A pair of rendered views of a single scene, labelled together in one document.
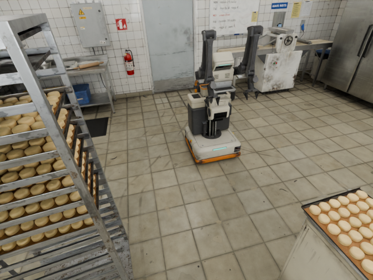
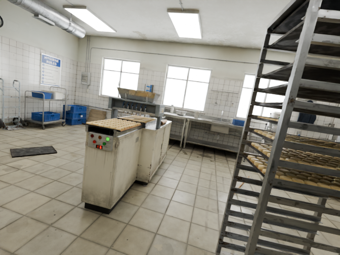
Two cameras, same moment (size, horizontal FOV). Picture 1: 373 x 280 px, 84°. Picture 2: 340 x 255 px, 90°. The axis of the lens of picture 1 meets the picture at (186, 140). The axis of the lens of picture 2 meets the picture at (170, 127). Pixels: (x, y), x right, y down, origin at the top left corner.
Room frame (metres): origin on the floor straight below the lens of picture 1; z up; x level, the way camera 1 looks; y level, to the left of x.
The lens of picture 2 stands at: (1.88, 0.44, 1.25)
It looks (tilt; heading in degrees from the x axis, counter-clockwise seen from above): 9 degrees down; 205
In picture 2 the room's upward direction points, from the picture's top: 9 degrees clockwise
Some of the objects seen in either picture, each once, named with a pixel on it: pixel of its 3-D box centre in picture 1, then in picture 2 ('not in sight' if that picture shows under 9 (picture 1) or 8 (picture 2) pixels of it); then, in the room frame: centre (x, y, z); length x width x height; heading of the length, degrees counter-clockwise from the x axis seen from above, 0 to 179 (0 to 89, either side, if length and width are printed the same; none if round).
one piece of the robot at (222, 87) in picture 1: (221, 91); not in sight; (2.12, -0.41, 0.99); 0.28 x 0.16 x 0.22; 102
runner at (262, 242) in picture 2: not in sight; (265, 243); (0.51, 0.73, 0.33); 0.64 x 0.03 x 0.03; 109
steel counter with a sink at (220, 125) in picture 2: not in sight; (187, 125); (-2.79, -1.16, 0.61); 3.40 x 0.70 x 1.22; 102
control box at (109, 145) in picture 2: not in sight; (100, 141); (0.72, -0.78, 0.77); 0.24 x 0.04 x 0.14; 106
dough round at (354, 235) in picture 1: (354, 235); not in sight; (0.51, -0.75, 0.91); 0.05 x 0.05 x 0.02
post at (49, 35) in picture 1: (99, 167); (268, 179); (1.01, 0.57, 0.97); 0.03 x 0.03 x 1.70; 19
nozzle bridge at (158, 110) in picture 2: not in sight; (136, 112); (-0.11, -1.02, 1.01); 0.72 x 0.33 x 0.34; 106
